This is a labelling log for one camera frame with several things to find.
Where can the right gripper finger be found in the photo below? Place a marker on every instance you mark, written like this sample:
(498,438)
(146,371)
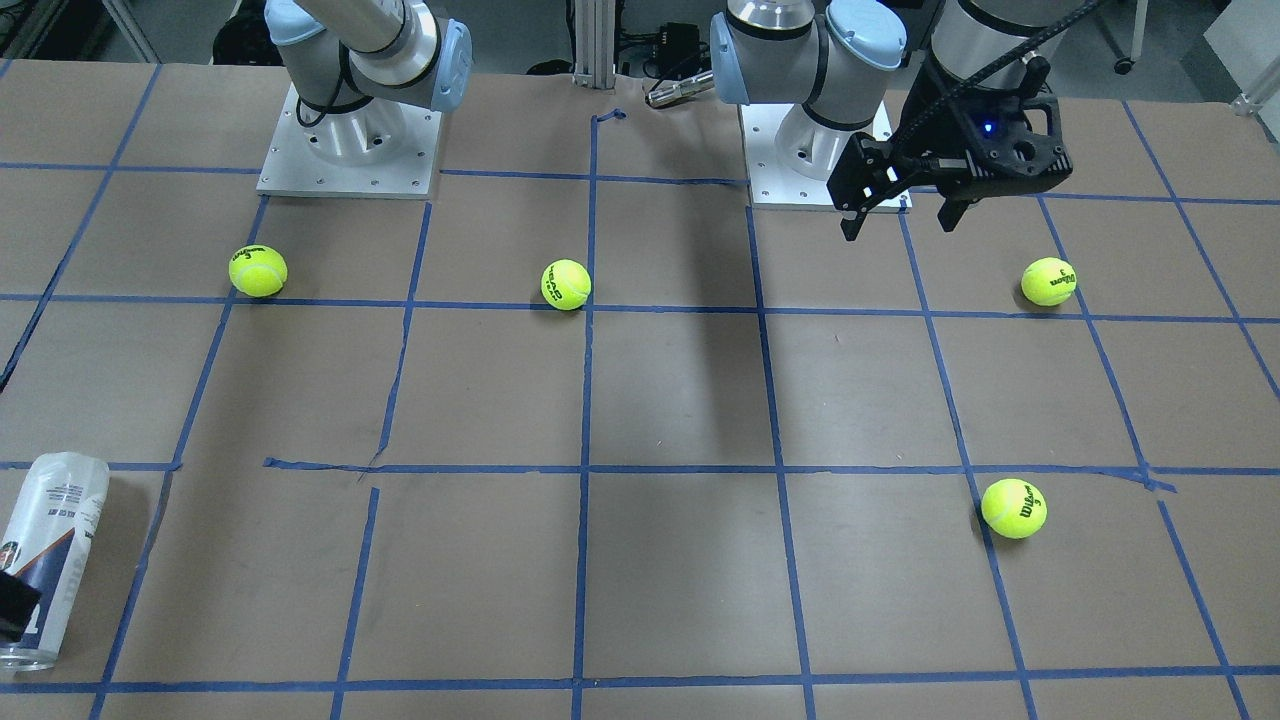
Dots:
(19,602)

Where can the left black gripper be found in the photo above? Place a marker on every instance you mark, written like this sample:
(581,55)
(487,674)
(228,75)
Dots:
(941,120)

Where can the clear tennis ball can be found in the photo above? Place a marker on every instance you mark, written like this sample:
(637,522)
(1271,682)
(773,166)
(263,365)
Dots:
(46,545)

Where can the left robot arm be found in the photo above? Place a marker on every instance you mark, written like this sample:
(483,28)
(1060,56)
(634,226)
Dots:
(885,96)

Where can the tennis ball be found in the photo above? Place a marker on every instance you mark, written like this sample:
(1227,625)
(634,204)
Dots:
(257,271)
(1013,508)
(1048,282)
(566,285)

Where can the tennis ball centre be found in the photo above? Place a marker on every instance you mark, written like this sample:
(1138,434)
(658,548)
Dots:
(566,285)

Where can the silver flashlight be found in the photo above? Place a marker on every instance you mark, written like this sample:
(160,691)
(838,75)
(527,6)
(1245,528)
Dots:
(665,94)

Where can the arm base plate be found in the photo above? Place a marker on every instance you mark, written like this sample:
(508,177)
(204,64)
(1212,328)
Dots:
(386,150)
(810,180)

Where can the aluminium frame post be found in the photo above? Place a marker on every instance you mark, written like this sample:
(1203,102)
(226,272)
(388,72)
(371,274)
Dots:
(594,41)

